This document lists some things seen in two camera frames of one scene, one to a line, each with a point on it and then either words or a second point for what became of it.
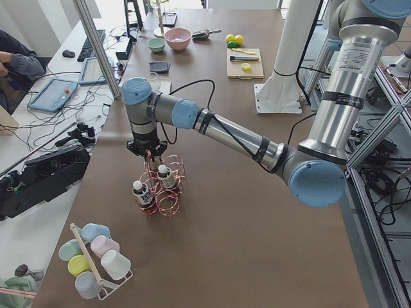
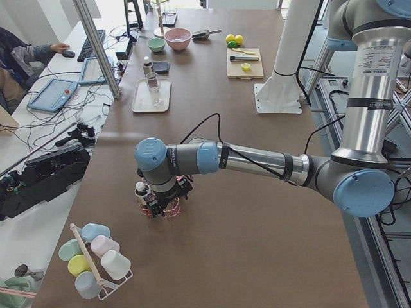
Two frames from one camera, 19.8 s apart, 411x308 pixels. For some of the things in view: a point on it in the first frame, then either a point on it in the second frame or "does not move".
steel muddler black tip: x=237 y=58 does not move
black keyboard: x=87 y=51 does not move
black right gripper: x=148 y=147 -> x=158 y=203
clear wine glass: x=153 y=77 does not move
